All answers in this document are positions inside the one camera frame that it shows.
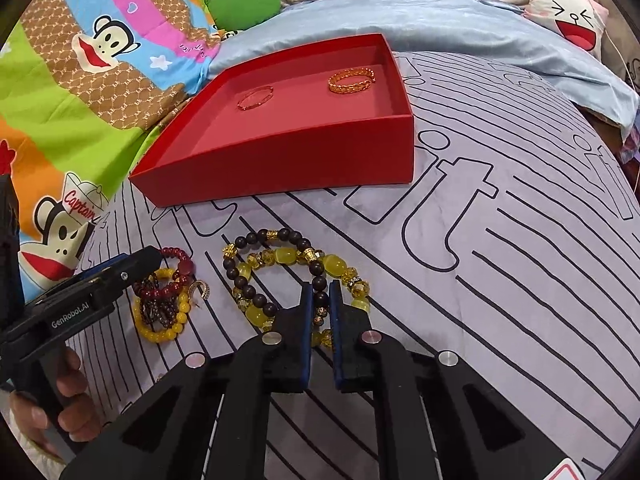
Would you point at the green plush toy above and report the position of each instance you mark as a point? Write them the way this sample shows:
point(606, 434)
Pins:
point(240, 7)

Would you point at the pink cat face pillow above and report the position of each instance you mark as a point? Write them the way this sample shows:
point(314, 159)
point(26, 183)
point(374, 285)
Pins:
point(575, 15)

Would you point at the gold hoop earring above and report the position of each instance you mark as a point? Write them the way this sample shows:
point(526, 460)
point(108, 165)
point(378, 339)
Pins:
point(206, 288)

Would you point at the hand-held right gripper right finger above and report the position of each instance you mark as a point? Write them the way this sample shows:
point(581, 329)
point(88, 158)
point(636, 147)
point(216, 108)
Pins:
point(339, 335)

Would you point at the dark garnet bead strand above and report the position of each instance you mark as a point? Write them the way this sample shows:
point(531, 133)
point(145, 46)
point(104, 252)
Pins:
point(155, 308)

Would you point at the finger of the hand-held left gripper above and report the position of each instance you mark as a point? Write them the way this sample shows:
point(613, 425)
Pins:
point(107, 264)
point(135, 269)

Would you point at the cartoon monkey blanket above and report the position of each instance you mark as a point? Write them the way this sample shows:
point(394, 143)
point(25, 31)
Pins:
point(60, 135)

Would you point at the thin rose gold bangle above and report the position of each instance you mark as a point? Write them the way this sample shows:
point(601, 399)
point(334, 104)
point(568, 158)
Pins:
point(245, 108)

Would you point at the person's left hand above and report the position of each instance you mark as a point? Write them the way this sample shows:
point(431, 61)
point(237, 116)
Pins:
point(82, 417)

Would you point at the red cardboard box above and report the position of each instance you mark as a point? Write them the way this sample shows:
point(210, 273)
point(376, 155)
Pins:
point(280, 160)

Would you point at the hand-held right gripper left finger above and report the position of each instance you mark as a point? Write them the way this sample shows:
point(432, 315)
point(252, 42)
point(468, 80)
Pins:
point(306, 330)

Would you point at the light blue quilt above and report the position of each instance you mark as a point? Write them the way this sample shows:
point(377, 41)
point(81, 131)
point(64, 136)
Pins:
point(450, 25)

